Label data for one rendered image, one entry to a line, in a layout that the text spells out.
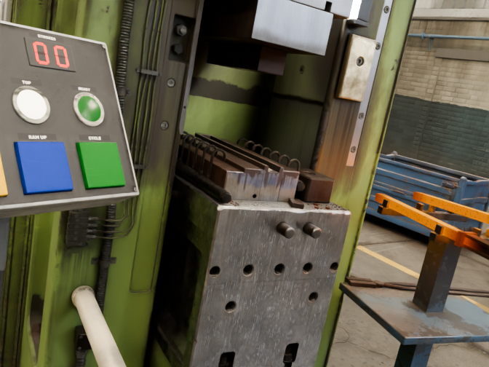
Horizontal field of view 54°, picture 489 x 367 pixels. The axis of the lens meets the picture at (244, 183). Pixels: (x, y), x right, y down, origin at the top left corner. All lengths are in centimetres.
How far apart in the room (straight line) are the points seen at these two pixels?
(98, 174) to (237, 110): 88
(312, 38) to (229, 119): 55
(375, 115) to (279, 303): 64
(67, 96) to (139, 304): 64
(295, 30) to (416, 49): 911
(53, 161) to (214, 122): 89
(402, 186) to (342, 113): 356
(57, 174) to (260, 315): 64
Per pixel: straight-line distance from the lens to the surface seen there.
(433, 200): 145
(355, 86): 140
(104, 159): 81
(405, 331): 129
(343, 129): 142
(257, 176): 112
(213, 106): 157
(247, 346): 123
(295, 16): 112
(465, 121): 942
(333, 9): 118
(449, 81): 969
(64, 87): 82
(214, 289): 110
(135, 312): 129
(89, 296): 118
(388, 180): 501
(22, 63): 80
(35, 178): 73
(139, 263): 124
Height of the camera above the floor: 118
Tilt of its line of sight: 12 degrees down
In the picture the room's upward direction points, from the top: 11 degrees clockwise
